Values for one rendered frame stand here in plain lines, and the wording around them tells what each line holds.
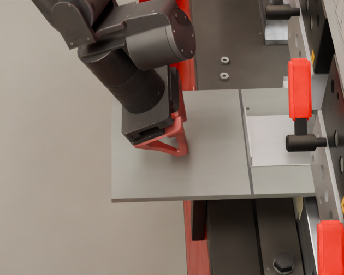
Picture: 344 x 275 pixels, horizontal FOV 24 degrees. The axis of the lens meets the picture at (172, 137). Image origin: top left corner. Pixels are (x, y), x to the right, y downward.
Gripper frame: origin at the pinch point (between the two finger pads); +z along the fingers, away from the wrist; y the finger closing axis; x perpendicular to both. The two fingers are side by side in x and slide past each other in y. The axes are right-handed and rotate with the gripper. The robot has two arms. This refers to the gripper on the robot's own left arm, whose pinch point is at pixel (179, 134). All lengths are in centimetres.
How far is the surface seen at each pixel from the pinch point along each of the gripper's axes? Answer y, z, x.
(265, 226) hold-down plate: -6.8, 16.3, -4.3
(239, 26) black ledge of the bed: 35.9, 19.4, -2.8
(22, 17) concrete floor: 133, 69, 92
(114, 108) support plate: 7.1, -1.7, 9.0
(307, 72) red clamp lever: -8.2, -11.8, -21.0
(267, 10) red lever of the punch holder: 6.2, -8.7, -16.8
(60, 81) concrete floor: 104, 75, 79
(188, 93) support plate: 9.5, 3.3, 0.1
